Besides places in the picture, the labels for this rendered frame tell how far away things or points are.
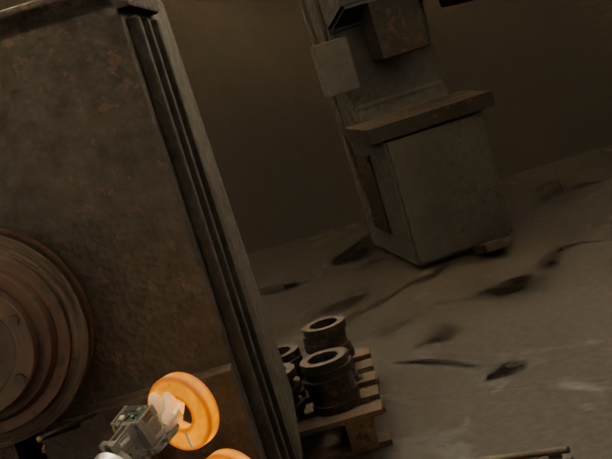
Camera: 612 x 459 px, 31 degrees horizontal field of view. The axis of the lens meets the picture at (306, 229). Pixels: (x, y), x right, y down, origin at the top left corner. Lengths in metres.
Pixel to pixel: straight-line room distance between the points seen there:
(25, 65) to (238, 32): 5.95
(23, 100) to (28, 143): 0.09
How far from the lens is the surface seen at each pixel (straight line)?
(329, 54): 6.27
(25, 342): 2.28
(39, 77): 2.43
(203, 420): 2.11
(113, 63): 2.41
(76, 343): 2.35
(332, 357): 4.21
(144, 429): 2.03
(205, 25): 8.34
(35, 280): 2.32
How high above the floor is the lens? 1.54
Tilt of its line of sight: 10 degrees down
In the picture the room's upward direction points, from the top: 17 degrees counter-clockwise
